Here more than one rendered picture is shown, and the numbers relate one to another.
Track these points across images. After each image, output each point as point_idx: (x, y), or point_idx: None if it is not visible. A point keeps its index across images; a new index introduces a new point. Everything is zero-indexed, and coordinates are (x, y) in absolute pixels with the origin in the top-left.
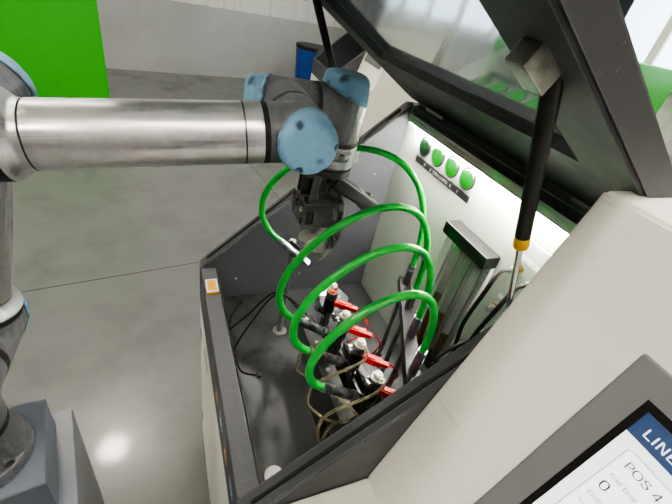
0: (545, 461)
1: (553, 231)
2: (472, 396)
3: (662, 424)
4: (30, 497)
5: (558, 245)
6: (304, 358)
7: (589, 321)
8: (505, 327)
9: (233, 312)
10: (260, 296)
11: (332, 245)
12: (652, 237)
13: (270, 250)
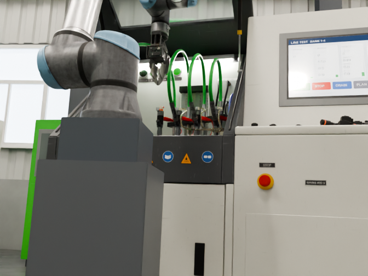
0: (282, 65)
1: (223, 65)
2: (256, 73)
3: (291, 39)
4: (151, 141)
5: (228, 68)
6: None
7: (266, 36)
8: (249, 53)
9: None
10: None
11: (166, 72)
12: (263, 18)
13: None
